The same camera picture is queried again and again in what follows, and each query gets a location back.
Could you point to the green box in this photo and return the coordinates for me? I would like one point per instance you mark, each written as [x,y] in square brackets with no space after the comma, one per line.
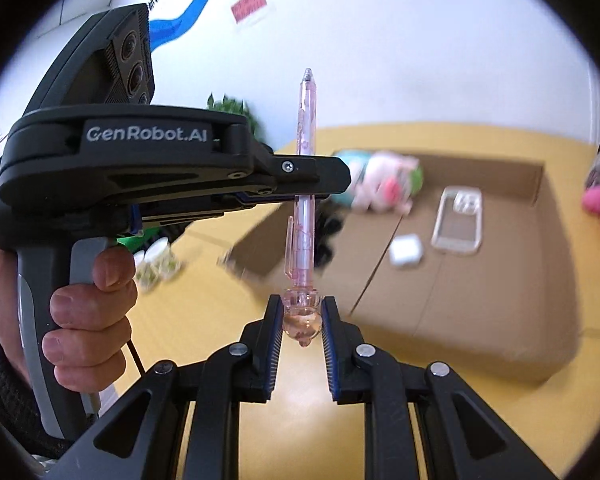
[132,241]

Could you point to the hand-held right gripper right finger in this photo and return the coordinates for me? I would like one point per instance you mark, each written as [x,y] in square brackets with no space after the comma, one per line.
[330,355]

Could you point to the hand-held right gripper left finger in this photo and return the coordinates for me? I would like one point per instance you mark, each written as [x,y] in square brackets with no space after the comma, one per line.
[275,350]

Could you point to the cardboard box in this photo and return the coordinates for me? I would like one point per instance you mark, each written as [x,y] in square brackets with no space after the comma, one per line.
[480,310]

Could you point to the person's left forearm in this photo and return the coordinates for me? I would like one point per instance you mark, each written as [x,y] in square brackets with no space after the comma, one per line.
[5,410]

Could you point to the red wall sign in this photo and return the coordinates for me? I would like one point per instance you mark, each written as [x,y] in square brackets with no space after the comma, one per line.
[250,6]

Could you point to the pig plush toy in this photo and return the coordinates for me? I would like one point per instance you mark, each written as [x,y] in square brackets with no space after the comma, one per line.
[385,180]

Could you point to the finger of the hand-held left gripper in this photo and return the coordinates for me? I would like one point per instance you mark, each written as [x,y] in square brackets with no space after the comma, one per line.
[325,177]

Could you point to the pink translucent small toy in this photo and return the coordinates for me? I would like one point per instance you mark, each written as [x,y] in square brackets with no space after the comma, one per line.
[302,240]

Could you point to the green potted plant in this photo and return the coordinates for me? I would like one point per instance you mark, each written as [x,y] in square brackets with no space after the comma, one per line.
[230,107]

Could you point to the white earbuds case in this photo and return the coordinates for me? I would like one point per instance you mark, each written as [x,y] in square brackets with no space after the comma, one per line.
[406,251]

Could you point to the person's left hand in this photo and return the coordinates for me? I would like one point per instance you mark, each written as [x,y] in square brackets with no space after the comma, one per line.
[90,320]

